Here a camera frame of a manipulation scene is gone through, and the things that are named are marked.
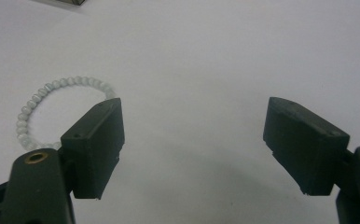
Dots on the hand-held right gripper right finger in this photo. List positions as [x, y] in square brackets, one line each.
[305, 149]

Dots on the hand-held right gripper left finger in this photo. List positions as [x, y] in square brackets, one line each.
[91, 149]

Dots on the dark box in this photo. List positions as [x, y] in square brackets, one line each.
[72, 2]

